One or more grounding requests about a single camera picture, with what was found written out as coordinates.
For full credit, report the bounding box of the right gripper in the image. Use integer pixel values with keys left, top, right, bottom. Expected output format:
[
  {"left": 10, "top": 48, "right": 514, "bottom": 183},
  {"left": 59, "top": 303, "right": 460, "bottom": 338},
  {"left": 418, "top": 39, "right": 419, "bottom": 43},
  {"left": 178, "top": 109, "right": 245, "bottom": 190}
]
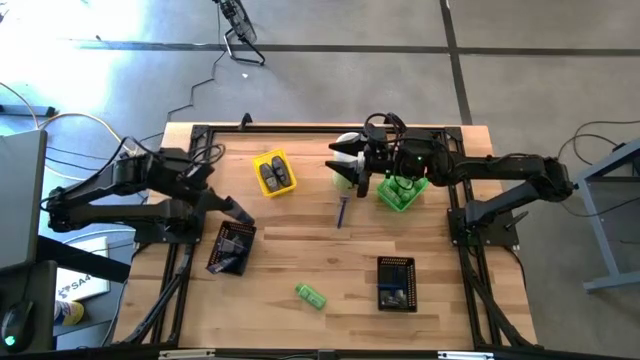
[{"left": 324, "top": 127, "right": 441, "bottom": 200}]

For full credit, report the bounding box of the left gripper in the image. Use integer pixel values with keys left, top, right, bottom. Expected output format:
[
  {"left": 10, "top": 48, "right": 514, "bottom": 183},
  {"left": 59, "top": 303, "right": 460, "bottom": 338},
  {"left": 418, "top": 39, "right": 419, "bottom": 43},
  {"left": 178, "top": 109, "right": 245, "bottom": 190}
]
[{"left": 187, "top": 184, "right": 257, "bottom": 227}]

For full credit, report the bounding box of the black plastic basket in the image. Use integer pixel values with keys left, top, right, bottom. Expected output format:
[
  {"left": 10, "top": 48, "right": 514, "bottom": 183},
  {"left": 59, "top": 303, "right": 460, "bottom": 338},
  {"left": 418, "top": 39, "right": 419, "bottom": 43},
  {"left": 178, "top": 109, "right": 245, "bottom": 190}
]
[
  {"left": 376, "top": 255, "right": 419, "bottom": 314},
  {"left": 205, "top": 220, "right": 258, "bottom": 277}
]

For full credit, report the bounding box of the green plastic basket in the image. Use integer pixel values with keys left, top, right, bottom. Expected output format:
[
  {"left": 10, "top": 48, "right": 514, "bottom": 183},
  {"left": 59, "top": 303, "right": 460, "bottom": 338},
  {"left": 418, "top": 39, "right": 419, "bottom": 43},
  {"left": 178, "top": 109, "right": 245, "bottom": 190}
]
[{"left": 376, "top": 172, "right": 431, "bottom": 214}]

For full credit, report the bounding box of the green disinfecting wipes canister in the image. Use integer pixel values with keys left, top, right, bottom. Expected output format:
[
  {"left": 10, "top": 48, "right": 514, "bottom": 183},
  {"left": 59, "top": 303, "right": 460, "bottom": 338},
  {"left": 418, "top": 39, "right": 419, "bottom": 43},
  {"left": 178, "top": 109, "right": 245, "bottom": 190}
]
[{"left": 332, "top": 131, "right": 362, "bottom": 192}]

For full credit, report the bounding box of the yellow plastic basket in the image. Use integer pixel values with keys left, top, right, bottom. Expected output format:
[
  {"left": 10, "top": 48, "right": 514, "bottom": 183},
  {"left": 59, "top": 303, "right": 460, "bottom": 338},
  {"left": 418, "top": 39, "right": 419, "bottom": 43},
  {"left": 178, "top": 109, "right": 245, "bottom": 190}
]
[{"left": 251, "top": 148, "right": 299, "bottom": 199}]

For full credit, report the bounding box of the white label strip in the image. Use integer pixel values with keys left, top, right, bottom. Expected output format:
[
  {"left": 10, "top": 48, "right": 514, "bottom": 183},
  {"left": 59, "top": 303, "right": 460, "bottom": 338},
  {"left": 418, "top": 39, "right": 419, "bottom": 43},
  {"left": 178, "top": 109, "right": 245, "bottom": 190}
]
[
  {"left": 158, "top": 349, "right": 216, "bottom": 360},
  {"left": 437, "top": 351, "right": 495, "bottom": 360}
]

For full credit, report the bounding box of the black floor fan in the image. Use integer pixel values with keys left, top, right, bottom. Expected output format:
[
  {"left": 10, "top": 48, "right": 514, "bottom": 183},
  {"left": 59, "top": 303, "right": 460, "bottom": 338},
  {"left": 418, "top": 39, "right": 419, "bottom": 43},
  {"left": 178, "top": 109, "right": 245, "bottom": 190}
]
[{"left": 213, "top": 0, "right": 267, "bottom": 67}]

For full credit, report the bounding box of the white cardboard box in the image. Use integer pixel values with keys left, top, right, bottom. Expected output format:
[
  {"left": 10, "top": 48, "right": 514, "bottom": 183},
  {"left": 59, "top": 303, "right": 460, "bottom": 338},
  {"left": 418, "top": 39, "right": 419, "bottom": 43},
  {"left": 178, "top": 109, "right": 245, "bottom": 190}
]
[{"left": 53, "top": 235, "right": 111, "bottom": 302}]

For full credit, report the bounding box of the yellow white cup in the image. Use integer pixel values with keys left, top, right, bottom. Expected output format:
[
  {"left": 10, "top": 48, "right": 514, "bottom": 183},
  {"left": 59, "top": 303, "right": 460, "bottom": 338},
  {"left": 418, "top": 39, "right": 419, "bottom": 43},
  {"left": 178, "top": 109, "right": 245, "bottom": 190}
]
[{"left": 53, "top": 299, "right": 85, "bottom": 327}]

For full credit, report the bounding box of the black desk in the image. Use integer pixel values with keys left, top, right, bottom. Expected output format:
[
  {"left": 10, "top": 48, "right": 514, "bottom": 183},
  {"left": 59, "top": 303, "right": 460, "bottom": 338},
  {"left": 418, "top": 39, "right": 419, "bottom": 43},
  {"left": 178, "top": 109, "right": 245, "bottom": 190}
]
[{"left": 0, "top": 234, "right": 132, "bottom": 354}]

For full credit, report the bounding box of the grey monitor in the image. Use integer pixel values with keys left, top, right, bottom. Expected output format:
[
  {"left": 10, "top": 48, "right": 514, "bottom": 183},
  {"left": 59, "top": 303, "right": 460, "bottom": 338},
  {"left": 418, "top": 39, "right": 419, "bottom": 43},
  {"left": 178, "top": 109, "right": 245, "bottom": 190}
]
[{"left": 0, "top": 129, "right": 49, "bottom": 274}]

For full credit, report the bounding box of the black floor bar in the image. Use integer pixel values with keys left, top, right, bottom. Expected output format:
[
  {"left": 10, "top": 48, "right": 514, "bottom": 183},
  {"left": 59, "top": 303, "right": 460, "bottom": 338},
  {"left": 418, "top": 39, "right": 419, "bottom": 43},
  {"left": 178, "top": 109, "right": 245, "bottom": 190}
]
[{"left": 0, "top": 103, "right": 56, "bottom": 117}]

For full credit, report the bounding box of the black computer mouse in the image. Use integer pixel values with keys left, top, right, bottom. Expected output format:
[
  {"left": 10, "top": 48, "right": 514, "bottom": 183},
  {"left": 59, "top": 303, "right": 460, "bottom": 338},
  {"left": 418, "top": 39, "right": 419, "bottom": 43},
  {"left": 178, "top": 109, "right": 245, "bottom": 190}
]
[{"left": 1, "top": 298, "right": 35, "bottom": 354}]

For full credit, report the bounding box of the white yellow floor cable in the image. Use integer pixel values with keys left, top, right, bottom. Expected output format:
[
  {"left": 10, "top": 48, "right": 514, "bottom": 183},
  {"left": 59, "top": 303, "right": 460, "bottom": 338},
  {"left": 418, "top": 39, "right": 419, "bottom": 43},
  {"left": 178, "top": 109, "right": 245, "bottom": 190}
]
[{"left": 0, "top": 81, "right": 137, "bottom": 181}]

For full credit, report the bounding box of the black looped floor cable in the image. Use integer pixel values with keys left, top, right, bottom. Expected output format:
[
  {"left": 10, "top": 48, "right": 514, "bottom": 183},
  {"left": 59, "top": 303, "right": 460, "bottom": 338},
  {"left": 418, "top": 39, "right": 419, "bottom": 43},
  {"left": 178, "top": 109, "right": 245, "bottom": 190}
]
[{"left": 553, "top": 119, "right": 640, "bottom": 189}]

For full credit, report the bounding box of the blue-grey table frame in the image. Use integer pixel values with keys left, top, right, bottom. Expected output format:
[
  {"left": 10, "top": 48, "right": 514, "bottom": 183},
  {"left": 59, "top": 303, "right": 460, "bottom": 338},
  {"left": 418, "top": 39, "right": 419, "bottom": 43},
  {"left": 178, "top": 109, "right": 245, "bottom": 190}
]
[{"left": 574, "top": 137, "right": 640, "bottom": 292}]

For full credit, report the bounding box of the black straight floor cable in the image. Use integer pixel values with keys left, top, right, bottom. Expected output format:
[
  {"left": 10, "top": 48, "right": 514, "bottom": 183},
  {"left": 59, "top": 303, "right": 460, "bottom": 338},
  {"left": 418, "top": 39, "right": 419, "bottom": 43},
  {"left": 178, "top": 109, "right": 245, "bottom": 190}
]
[{"left": 562, "top": 193, "right": 640, "bottom": 220}]

